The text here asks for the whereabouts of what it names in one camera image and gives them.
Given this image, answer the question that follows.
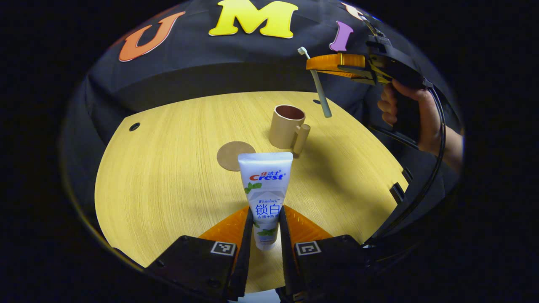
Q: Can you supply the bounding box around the brown round coaster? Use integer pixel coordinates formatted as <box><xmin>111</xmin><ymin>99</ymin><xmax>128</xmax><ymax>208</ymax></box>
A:
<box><xmin>216</xmin><ymin>141</ymin><xmax>256</xmax><ymax>172</ymax></box>

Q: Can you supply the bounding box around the pale green toothbrush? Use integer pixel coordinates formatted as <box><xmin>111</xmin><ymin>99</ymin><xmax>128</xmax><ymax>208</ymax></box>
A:
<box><xmin>297</xmin><ymin>46</ymin><xmax>332</xmax><ymax>118</ymax></box>

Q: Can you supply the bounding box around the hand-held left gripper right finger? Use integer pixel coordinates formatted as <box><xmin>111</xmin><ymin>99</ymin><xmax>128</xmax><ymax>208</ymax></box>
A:
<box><xmin>278</xmin><ymin>205</ymin><xmax>368</xmax><ymax>302</ymax></box>

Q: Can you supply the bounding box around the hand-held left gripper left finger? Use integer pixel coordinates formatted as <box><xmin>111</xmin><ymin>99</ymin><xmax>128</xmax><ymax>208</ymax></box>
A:
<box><xmin>147</xmin><ymin>205</ymin><xmax>253</xmax><ymax>302</ymax></box>

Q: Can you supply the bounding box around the beige cup with handle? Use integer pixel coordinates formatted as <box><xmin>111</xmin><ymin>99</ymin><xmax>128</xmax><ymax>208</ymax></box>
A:
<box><xmin>269</xmin><ymin>104</ymin><xmax>311</xmax><ymax>154</ymax></box>

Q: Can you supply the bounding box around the white toothpaste tube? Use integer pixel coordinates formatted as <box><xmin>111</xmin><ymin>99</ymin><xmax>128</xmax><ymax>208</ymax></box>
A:
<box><xmin>237</xmin><ymin>152</ymin><xmax>294</xmax><ymax>251</ymax></box>

